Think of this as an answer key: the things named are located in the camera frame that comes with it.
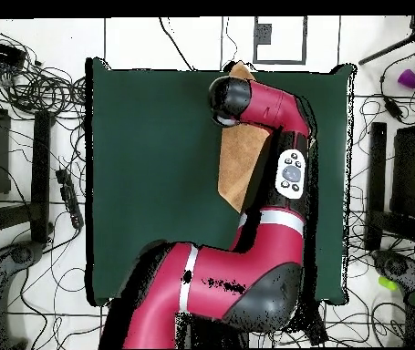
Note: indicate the orange terry towel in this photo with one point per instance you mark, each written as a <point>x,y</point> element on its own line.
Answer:
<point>240,160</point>

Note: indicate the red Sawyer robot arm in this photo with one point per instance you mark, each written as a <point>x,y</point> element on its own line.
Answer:
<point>229,277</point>

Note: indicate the dark green table cloth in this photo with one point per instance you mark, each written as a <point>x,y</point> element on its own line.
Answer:
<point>148,164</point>

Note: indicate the black power strip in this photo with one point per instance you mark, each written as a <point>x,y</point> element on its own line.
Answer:
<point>69,198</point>

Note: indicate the black upright bar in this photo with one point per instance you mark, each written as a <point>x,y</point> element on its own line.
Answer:
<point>41,175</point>
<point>377,175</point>

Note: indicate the dark grey square patch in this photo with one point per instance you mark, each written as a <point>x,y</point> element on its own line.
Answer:
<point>264,33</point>

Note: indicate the black rectangular block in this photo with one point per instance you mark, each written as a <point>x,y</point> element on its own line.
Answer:
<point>318,328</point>

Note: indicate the dark grey stand foot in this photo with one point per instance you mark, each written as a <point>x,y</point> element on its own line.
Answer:
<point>21,253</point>
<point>400,268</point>

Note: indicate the yellow-green small object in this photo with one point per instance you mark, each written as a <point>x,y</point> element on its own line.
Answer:
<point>387,283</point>

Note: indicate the black power adapter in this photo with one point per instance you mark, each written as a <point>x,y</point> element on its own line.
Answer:
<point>393,108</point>

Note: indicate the purple cup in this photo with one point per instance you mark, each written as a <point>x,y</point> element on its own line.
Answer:
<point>408,78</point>

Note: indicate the black tripod pole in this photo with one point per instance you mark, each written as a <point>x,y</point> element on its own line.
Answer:
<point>389,49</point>

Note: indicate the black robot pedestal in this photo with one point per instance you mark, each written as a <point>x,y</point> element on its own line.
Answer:
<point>210,333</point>

